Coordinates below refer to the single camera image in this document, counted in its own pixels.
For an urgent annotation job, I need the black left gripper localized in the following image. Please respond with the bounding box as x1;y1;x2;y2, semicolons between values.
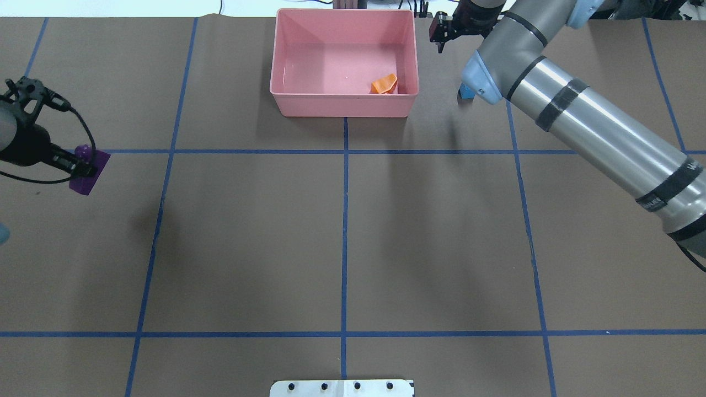
1;77;98;178

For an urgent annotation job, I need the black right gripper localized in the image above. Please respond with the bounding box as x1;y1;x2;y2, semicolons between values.
429;1;506;46

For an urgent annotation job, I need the purple toy block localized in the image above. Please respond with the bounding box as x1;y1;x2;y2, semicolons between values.
69;145;111;196

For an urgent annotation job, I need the small blue toy block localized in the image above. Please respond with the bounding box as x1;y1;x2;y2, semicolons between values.
457;83;476;101

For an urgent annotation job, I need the orange toy block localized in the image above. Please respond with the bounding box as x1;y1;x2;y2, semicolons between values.
370;73;398;94

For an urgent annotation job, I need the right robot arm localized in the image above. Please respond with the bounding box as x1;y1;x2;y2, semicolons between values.
429;1;705;258

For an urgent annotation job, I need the pink plastic box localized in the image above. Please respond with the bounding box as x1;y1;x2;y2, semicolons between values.
269;8;420;118

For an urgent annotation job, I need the white mounting plate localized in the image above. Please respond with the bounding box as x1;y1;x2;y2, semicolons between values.
268;379;415;396

